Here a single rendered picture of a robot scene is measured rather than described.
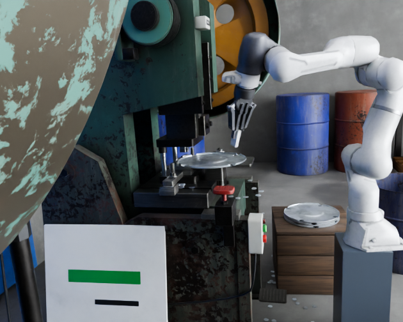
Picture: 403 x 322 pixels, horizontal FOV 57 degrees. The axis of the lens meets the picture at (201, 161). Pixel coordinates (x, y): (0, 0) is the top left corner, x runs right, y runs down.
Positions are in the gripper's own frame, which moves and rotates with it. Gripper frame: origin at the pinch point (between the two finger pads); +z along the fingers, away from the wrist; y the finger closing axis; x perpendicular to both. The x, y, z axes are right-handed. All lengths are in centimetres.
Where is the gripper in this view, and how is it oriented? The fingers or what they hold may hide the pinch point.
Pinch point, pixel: (235, 137)
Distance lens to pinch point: 143.4
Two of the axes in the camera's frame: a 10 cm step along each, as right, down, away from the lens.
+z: -1.3, 8.7, 4.7
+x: -5.9, -4.5, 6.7
